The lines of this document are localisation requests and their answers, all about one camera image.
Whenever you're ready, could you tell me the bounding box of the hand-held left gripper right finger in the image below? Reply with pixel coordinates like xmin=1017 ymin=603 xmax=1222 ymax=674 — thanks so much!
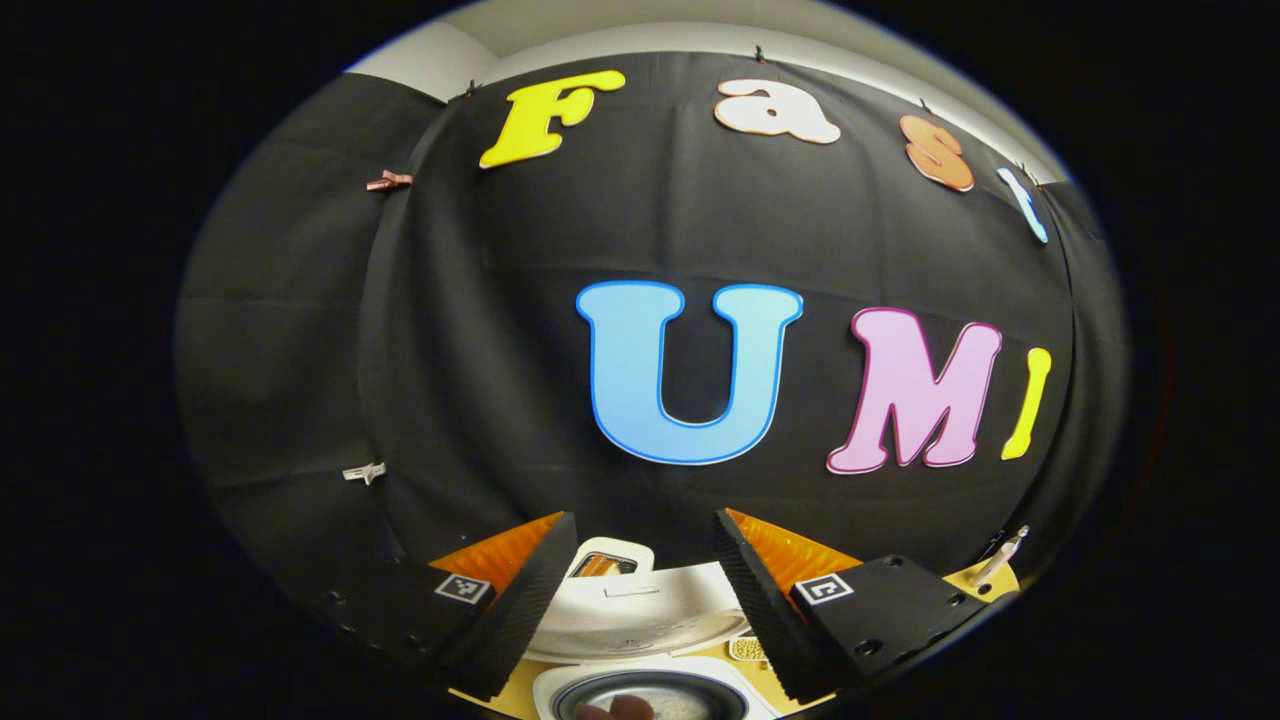
xmin=712 ymin=507 xmax=991 ymax=703

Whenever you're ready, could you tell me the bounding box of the white toaster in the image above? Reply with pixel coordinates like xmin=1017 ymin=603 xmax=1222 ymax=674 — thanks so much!
xmin=565 ymin=537 xmax=657 ymax=583

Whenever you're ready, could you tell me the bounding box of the white rice cooker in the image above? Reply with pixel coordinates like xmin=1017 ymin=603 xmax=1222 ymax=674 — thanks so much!
xmin=525 ymin=565 xmax=783 ymax=720

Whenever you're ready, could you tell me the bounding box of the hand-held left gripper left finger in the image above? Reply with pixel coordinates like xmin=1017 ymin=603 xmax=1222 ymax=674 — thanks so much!
xmin=320 ymin=510 xmax=579 ymax=701

